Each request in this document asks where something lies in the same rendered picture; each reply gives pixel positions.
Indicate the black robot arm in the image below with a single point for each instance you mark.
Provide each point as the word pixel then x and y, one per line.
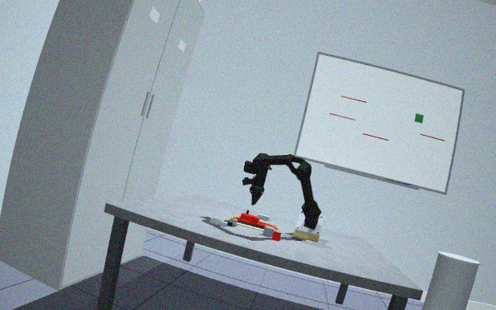
pixel 262 163

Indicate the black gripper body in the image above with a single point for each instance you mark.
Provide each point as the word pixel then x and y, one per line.
pixel 258 186

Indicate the small red block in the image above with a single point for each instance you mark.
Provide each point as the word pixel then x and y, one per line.
pixel 276 236

